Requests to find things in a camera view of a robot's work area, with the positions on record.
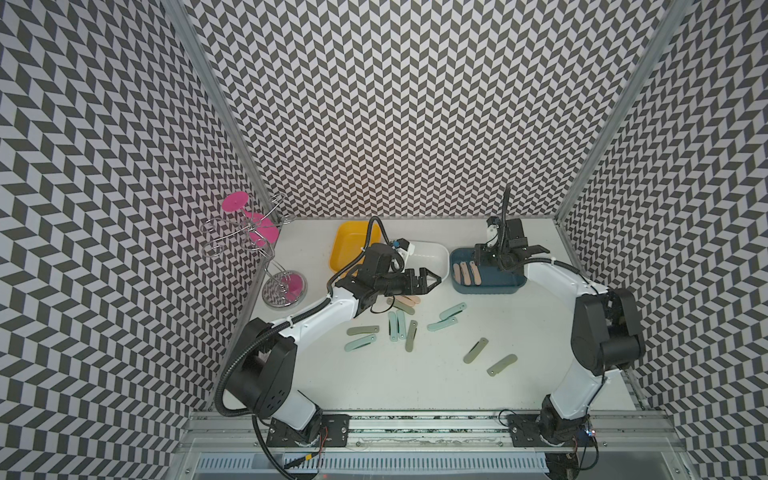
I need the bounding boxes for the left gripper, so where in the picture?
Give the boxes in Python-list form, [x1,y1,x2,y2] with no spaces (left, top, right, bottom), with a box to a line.
[376,265,442,294]

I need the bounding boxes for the dark teal storage box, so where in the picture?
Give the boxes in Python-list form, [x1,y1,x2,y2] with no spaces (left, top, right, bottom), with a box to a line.
[449,248,527,295]

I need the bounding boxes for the pink knife diagonal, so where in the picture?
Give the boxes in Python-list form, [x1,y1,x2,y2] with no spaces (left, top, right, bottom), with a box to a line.
[469,261,482,286]

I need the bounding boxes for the pink knife vertical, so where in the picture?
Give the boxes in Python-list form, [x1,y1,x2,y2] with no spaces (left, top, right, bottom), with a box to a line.
[460,262,473,286]

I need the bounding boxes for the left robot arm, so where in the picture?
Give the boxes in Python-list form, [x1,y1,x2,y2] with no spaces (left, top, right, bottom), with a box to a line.
[213,239,442,444]

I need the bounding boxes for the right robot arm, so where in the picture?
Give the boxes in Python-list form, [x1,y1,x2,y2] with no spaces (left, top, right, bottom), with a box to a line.
[473,216,645,445]

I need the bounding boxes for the white storage box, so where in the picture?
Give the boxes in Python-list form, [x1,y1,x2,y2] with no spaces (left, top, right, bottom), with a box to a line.
[403,241,450,287]

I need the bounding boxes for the yellow storage box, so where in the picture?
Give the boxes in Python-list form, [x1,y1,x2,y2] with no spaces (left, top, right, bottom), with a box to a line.
[329,221,368,272]

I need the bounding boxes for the olive knife under pink pair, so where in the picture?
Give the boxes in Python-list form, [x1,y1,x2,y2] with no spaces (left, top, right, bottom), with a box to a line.
[391,300,415,315]

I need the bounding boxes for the mint knife centre left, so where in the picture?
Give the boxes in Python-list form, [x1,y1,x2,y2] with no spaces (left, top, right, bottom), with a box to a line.
[388,310,399,342]

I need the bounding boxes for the mint knife middle right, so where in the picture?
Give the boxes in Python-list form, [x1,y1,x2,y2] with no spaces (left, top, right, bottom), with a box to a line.
[427,316,458,332]

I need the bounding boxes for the olive knife centre vertical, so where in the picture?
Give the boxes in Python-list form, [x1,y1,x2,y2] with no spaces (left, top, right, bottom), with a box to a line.
[405,320,418,353]

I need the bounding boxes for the mint knife centre right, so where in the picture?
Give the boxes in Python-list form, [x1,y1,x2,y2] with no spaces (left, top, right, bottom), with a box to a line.
[396,310,407,340]

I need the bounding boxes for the olive knife left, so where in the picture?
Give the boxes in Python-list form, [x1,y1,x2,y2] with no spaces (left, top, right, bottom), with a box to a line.
[346,325,380,336]

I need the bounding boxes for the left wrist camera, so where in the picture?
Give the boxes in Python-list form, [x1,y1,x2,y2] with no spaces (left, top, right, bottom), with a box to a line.
[391,238,414,257]

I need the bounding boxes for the wire rack with pink discs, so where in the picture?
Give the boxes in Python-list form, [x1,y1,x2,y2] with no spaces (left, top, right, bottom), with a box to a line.
[201,191,307,310]

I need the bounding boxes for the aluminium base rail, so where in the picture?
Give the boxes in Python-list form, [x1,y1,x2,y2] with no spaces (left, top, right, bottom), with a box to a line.
[179,410,685,454]

